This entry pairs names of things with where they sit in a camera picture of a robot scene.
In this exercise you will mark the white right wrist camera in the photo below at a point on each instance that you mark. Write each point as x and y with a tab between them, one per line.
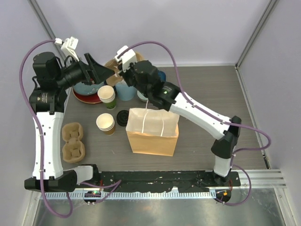
125	58

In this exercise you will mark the light blue straw holder cup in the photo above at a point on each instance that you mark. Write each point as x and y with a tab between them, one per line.
125	92

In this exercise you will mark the red round plate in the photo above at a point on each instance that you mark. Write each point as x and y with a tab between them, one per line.
90	99

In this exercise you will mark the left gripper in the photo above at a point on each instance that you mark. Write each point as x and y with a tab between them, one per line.
93	73

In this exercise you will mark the black lid stack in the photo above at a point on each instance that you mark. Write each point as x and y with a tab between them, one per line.
122	118

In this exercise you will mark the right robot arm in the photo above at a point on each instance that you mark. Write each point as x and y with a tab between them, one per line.
167	96

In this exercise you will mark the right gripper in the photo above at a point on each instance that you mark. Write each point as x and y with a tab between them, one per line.
125	75

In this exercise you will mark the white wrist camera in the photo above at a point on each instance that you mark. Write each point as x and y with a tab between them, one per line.
68	46
125	58

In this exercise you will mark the brown paper cup stack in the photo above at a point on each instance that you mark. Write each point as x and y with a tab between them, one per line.
106	123

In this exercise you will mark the dark blue leaf-shaped plate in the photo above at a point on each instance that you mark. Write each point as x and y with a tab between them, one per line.
162	75

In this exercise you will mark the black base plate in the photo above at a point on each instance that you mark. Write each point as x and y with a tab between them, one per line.
187	181

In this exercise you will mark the pale green ceramic bowl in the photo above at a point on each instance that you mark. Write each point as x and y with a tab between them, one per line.
142	97

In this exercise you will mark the grey-blue round plate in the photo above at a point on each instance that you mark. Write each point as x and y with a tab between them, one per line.
87	90

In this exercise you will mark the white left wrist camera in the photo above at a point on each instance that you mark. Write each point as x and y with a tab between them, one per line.
68	46

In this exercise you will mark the green paper cup stack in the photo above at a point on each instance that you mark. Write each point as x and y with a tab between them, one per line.
107	95

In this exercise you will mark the cardboard cup carrier stack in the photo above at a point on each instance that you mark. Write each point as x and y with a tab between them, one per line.
73	149

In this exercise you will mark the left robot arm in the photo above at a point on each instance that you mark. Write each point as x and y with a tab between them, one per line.
46	103

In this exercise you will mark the brown paper bag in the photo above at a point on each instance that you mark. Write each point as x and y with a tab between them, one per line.
152	131

